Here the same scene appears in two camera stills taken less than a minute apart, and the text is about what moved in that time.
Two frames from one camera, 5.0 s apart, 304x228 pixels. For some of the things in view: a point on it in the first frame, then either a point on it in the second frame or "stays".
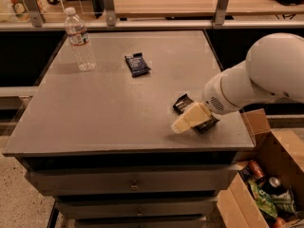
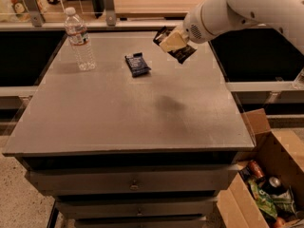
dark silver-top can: x=274 y=186 stays
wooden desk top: x=161 y=1 stays
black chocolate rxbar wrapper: x=185 y=102 -> x=182 y=54
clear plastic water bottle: x=79 y=38 stays
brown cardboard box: x=281 y=153 stays
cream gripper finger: x=197 y=114 -> x=175 y=40
